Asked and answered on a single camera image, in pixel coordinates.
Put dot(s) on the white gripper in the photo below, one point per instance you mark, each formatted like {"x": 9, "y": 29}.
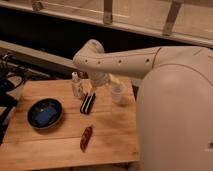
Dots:
{"x": 100, "y": 80}

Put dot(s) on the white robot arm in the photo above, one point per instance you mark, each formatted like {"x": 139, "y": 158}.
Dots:
{"x": 174, "y": 102}

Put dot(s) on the translucent plastic cup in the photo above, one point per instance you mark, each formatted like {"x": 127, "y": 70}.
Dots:
{"x": 118, "y": 94}

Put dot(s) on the black and white striped block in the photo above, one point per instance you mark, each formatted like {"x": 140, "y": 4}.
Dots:
{"x": 87, "y": 103}

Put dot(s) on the small clear bottle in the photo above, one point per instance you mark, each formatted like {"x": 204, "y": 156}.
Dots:
{"x": 77, "y": 86}

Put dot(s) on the wooden cutting board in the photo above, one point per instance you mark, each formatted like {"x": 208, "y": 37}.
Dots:
{"x": 113, "y": 139}

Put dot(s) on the red brown sausage toy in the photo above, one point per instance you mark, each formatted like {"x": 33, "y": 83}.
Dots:
{"x": 86, "y": 137}

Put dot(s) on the dark blue bowl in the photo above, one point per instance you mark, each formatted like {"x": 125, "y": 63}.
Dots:
{"x": 45, "y": 113}

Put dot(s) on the metal rail frame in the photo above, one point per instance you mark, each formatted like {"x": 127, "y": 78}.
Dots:
{"x": 188, "y": 21}

